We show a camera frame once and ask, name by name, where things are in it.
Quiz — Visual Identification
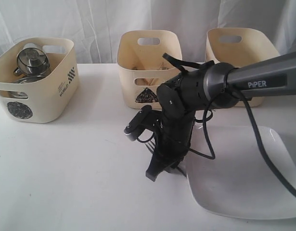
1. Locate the cream bin with circle mark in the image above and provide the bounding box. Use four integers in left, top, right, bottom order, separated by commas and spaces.
0, 38, 79, 123

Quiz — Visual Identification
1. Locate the cream bin with triangle mark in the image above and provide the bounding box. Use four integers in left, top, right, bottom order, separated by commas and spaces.
116, 30, 182, 109

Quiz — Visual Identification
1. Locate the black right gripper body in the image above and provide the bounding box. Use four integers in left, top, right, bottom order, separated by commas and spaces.
152, 108, 195, 167

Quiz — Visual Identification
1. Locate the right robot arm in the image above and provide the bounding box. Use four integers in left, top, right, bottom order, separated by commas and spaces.
146, 51, 296, 181

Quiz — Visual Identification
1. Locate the white ceramic bowl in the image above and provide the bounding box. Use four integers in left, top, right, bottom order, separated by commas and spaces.
23, 42, 43, 51

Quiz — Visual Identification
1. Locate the white curtain backdrop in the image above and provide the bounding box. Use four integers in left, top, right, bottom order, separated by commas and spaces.
0, 0, 296, 63

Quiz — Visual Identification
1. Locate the steel bowl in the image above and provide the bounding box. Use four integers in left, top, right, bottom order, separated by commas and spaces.
3, 75, 47, 99

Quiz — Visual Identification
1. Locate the white square plate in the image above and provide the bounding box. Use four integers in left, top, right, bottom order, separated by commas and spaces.
185, 126, 296, 219

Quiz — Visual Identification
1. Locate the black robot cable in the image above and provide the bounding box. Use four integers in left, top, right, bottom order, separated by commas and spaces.
138, 52, 296, 203

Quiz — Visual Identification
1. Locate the cream bin with square mark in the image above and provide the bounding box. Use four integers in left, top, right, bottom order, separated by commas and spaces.
205, 27, 281, 108

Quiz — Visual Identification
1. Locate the steel mug with handle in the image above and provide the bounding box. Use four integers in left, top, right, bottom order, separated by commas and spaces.
13, 48, 51, 76

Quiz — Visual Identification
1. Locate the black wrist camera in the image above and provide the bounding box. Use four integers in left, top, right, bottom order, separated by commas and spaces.
124, 105, 152, 141

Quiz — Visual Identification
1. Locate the steel fork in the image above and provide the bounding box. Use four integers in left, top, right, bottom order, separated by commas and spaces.
145, 141, 187, 178

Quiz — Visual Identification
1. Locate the short wooden chopstick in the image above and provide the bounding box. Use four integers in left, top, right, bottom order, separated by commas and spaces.
135, 78, 161, 86

